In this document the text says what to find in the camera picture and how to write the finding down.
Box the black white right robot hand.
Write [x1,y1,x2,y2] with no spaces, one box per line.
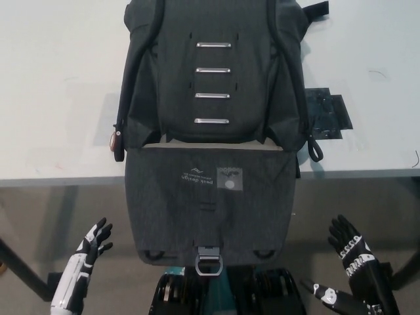
[300,215,402,315]

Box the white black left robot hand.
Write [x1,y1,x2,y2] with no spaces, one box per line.
[49,217,114,315]

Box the dark grey flap backpack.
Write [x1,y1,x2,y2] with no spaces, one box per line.
[110,0,330,277]

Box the black teal robot torso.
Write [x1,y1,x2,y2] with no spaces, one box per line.
[149,266,305,315]

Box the black metal table leg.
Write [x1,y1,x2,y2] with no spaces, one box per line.
[0,236,54,303]
[392,241,420,291]

